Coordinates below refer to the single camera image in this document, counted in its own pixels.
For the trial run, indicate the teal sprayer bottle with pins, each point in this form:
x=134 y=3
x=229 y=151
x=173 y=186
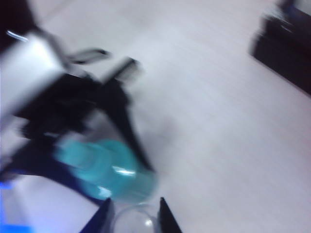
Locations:
x=102 y=165

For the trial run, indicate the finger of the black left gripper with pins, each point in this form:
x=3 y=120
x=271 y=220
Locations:
x=41 y=162
x=126 y=121

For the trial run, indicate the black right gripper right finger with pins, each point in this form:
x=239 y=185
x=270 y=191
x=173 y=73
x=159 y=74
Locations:
x=166 y=221

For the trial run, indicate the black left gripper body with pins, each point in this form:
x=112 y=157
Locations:
x=70 y=104

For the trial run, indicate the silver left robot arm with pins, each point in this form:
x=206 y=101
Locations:
x=29 y=72

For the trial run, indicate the black mouse pad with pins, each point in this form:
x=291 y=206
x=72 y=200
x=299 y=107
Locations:
x=284 y=63

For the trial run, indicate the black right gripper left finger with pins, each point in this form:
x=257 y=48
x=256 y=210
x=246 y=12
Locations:
x=99 y=223

